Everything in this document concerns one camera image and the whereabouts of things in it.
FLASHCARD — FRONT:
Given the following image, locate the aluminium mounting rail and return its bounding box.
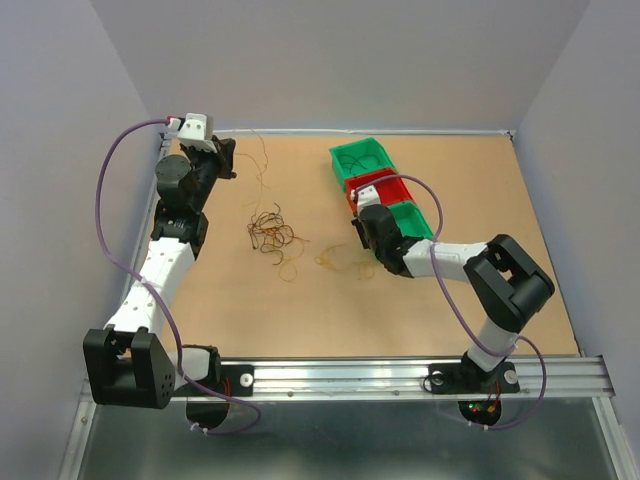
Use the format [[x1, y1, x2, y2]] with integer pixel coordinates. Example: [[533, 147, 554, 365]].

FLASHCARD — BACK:
[[82, 355, 616, 402]]

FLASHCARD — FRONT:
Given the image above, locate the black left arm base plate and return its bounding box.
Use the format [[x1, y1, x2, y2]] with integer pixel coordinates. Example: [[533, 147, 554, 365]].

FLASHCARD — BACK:
[[198, 364, 255, 398]]

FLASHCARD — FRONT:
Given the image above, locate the dark wire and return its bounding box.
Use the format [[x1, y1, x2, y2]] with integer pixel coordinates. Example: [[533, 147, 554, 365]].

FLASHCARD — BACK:
[[339, 152, 384, 176]]

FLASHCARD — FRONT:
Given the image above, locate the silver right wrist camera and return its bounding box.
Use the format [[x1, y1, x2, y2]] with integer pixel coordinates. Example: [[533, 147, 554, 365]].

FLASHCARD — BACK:
[[352, 185, 381, 216]]

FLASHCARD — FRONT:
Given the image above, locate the near green plastic bin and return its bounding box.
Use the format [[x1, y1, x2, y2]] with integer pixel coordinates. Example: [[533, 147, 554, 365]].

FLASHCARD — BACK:
[[389, 201, 433, 239]]

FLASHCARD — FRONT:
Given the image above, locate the yellow wire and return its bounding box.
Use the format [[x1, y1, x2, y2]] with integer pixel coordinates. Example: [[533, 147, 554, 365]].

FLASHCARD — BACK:
[[314, 243, 376, 281], [234, 127, 271, 209]]

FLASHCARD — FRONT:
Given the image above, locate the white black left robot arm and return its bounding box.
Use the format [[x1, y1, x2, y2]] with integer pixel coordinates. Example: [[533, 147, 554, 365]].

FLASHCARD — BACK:
[[83, 136, 236, 409]]

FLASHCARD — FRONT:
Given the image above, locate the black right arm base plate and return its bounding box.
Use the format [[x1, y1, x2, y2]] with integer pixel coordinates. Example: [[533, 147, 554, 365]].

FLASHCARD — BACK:
[[422, 362, 520, 396]]

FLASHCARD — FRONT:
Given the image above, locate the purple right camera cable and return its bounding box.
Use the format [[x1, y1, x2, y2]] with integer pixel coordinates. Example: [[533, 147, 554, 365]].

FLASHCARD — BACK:
[[372, 173, 546, 432]]

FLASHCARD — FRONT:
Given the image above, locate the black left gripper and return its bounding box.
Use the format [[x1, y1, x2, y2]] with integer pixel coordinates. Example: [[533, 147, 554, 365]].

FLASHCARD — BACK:
[[180, 135, 236, 212]]

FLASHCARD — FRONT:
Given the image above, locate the purple camera cable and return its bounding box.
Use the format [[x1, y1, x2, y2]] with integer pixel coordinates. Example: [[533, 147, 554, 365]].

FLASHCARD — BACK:
[[94, 117, 263, 435], [372, 173, 546, 432]]

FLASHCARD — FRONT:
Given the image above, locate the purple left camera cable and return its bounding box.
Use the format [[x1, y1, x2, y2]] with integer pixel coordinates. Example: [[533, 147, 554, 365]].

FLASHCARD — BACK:
[[94, 117, 263, 435]]

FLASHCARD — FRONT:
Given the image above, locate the green plastic bin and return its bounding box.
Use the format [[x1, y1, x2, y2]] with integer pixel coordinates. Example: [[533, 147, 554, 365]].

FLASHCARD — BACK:
[[329, 138, 398, 192], [389, 201, 433, 239]]

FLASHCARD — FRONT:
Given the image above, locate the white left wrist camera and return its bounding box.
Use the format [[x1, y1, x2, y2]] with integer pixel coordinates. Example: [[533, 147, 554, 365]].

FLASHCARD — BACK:
[[177, 113, 218, 153]]

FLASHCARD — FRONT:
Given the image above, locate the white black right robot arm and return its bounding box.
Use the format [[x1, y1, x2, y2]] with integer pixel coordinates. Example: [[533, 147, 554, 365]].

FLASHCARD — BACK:
[[352, 204, 555, 390]]

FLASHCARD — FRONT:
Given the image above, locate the red plastic bin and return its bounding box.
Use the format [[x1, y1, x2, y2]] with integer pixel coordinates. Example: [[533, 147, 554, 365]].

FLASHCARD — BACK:
[[344, 168, 414, 213]]

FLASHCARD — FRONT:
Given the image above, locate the far green plastic bin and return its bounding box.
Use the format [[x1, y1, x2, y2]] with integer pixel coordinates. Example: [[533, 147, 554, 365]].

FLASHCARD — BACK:
[[329, 138, 398, 192]]

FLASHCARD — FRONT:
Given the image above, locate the wire bundle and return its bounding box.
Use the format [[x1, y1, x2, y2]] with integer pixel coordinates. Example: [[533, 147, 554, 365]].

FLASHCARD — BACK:
[[247, 202, 311, 282]]

